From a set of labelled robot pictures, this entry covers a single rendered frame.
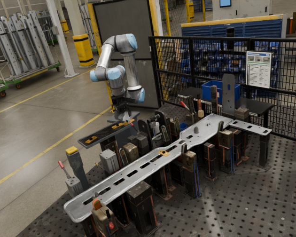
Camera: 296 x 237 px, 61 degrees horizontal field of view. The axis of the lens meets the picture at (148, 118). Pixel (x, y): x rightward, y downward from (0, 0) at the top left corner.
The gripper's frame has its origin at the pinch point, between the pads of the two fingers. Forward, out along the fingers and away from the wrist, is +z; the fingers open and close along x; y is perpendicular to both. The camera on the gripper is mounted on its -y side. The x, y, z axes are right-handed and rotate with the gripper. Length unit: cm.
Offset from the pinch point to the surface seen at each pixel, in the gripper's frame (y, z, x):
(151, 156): -2.9, 26.3, 13.2
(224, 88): -84, 8, 20
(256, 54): -112, -12, 32
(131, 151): 6.3, 19.8, 5.0
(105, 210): 48, 18, 34
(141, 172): 12.7, 25.5, 20.4
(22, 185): 55, 128, -196
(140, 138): -7.1, 18.9, -0.4
